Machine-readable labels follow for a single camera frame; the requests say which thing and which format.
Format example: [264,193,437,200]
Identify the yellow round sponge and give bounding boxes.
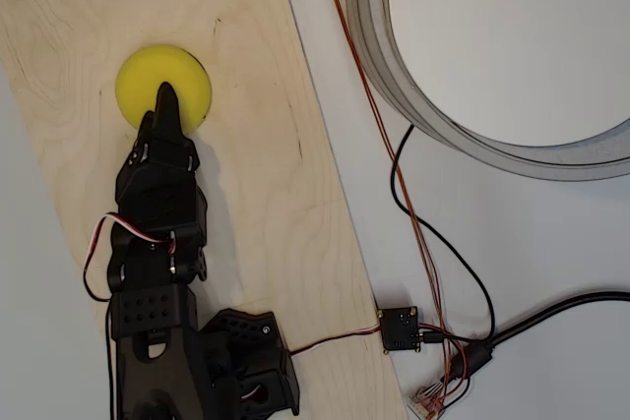
[114,44,214,137]

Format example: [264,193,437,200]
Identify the light plywood board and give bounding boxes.
[0,0,410,420]

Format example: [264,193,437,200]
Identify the grey round lamp shade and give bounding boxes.
[346,0,630,183]

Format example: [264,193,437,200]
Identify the black controller board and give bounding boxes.
[376,305,426,355]

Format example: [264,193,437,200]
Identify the looped gripper servo cable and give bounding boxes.
[82,211,179,304]

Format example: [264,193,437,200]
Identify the orange wire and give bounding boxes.
[322,0,462,409]
[318,0,457,406]

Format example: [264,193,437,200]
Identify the red white black arm cable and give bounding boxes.
[241,382,271,405]

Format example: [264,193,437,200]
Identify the red white black base cable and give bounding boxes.
[287,324,383,357]

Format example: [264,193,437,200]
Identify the thin black cable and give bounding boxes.
[390,123,496,342]

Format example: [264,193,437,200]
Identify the white wire connector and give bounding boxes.
[407,383,450,420]

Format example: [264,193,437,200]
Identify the thin red wires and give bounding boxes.
[416,323,474,397]

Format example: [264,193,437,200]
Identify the black cable plug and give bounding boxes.
[451,342,496,383]

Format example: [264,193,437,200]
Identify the thick black cable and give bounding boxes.
[490,289,630,348]

